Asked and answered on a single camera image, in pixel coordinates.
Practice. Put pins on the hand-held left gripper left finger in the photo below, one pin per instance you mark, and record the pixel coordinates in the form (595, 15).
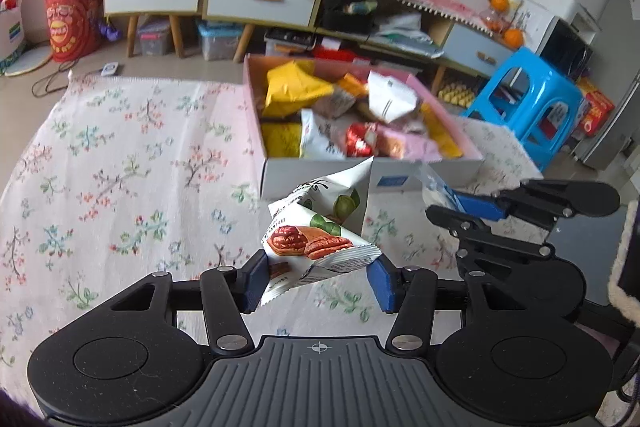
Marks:
(256, 282)

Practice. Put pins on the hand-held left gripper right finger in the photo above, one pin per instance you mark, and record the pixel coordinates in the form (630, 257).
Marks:
(382, 284)

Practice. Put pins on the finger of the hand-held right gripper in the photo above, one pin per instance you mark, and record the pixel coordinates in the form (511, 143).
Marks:
(500, 244)
(475, 207)

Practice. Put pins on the clear blue-label snack packet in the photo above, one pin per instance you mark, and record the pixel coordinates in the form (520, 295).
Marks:
(392, 182)
(440, 189)

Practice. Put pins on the white nut-print snack packet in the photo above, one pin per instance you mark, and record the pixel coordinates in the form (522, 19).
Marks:
(320, 252)

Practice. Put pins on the pink snack packet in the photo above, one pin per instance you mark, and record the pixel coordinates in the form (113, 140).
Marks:
(415, 149)

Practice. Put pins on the pink cardboard box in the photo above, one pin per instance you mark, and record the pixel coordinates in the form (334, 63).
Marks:
(320, 177)

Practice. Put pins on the red snack packet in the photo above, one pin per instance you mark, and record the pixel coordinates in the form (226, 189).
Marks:
(360, 139)

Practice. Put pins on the white brown-print snack packet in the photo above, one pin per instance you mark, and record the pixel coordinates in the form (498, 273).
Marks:
(392, 99)

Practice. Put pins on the white silver snack packet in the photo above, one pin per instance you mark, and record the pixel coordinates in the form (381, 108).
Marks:
(320, 137)

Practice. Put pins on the white orange snack packet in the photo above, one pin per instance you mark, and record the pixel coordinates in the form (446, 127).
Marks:
(352, 86)

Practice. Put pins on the large yellow snack packet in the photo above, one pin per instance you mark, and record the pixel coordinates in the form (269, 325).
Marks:
(295, 92)

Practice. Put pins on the white green-print snack packet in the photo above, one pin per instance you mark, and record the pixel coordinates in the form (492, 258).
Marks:
(330, 192)

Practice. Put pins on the blue plastic stool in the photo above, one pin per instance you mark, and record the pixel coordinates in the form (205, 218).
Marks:
(520, 107)

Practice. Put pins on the yellow egg tray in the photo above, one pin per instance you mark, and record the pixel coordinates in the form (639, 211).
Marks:
(457, 94)

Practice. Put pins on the red snack carton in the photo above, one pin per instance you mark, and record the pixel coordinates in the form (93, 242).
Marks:
(595, 109)

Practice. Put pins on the pale blue drawer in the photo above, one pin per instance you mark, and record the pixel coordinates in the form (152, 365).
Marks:
(477, 49)

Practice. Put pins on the wooden TV stand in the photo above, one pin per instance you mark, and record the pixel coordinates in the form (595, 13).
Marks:
(435, 54)

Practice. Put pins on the floral tablecloth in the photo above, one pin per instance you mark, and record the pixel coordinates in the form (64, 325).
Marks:
(125, 167)

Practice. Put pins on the black microwave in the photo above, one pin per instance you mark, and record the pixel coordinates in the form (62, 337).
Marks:
(565, 49)

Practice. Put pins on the stack of papers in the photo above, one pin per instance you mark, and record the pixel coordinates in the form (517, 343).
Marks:
(405, 34)

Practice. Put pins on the orange in clear bag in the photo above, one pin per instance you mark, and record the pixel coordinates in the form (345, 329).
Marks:
(491, 21)

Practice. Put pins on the grey refrigerator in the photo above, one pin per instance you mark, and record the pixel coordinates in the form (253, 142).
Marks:
(617, 82)

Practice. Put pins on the red flat box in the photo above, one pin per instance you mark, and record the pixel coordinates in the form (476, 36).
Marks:
(342, 55)

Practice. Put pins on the white foam box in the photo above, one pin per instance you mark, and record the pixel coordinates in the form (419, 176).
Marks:
(560, 4)

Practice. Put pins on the black bag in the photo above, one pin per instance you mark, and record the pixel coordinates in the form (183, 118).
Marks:
(345, 19)

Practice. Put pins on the clear storage box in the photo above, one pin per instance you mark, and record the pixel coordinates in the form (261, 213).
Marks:
(155, 38)
(220, 42)

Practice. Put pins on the white remote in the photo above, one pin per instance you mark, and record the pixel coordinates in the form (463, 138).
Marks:
(108, 69)

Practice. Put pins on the round white board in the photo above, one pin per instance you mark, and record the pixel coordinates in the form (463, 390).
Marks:
(25, 63)

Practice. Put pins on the red printed bag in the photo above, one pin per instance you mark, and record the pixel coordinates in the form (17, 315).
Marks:
(70, 22)

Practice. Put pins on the white paper bag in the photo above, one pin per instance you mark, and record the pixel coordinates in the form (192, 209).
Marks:
(12, 32)

